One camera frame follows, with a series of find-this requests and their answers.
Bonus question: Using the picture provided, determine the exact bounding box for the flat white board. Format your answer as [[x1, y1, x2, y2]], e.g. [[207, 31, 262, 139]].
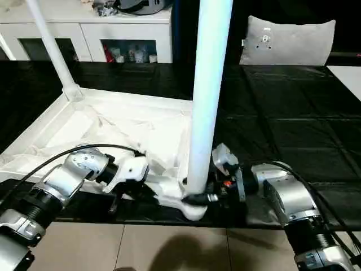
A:
[[326, 65, 361, 102]]

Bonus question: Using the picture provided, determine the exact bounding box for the black box with gold label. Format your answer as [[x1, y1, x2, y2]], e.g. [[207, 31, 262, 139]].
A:
[[171, 0, 252, 66]]

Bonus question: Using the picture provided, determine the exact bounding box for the white plastic table leg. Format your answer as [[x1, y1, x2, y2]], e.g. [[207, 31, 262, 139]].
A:
[[185, 0, 234, 196], [26, 0, 83, 103]]

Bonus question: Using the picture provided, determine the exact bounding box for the white cabinet with glass doors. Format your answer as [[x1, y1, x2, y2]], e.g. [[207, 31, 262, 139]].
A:
[[0, 0, 173, 65]]

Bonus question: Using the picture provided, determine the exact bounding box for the black work mat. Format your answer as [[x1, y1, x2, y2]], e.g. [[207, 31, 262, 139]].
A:
[[0, 59, 361, 231]]

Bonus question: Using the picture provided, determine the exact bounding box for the grey printed cushion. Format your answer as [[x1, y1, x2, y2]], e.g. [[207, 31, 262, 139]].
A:
[[239, 15, 337, 66]]

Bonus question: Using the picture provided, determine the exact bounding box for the white plastic table top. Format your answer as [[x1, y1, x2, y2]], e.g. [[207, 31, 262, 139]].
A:
[[0, 86, 210, 221]]

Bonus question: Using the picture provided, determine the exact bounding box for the small red bottle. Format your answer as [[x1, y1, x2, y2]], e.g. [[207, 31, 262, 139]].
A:
[[103, 45, 116, 63]]

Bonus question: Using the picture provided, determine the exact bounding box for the black tangled item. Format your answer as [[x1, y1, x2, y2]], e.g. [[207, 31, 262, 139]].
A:
[[94, 0, 118, 17]]

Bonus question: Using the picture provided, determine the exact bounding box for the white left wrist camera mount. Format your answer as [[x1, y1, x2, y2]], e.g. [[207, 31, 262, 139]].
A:
[[102, 154, 149, 195]]

